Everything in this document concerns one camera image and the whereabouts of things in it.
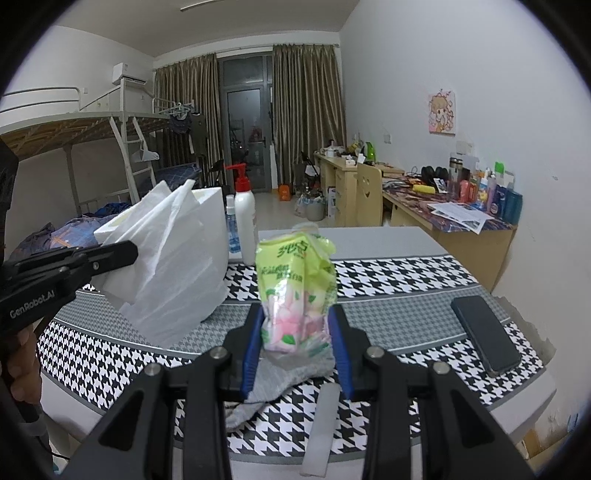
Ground right brown curtain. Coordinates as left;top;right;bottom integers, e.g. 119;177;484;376
271;44;346;186

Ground wooden desk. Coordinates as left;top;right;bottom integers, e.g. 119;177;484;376
315;152;516;291

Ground glass balcony door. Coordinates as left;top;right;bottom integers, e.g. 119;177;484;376
219;52;273;193

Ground person left hand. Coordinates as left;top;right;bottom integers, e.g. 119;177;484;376
7;325;42;405

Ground grey sock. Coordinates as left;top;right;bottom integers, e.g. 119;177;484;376
224;349;335;431

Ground left brown curtain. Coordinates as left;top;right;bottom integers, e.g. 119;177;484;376
154;54;223;185

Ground white pump bottle red top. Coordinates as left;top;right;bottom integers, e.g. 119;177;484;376
225;163;259;266

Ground black smartphone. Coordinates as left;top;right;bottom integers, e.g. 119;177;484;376
451;296;522;377

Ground white styrofoam box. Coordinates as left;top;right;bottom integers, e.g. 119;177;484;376
94;186;230;324

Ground ceiling tube light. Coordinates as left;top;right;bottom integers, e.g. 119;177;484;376
179;0;224;12

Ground green tissue pack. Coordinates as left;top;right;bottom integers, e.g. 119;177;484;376
256;222;338;357

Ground wooden smiley chair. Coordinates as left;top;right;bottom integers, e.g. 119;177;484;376
356;164;383;227

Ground brown curtain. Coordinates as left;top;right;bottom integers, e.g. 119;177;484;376
154;54;223;185
271;44;346;186

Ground metal bunk bed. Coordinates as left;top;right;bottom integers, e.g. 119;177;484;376
1;79;167;215

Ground white papers on desk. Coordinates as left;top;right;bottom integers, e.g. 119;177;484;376
427;202;493;235

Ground blue plaid quilt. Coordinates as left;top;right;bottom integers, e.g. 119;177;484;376
8;215;114;261

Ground black folding chair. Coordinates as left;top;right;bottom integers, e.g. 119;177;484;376
202;159;229;192

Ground anime wall poster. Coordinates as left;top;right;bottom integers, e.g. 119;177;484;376
428;90;456;135

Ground white air conditioner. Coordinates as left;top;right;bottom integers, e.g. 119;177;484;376
111;62;150;85

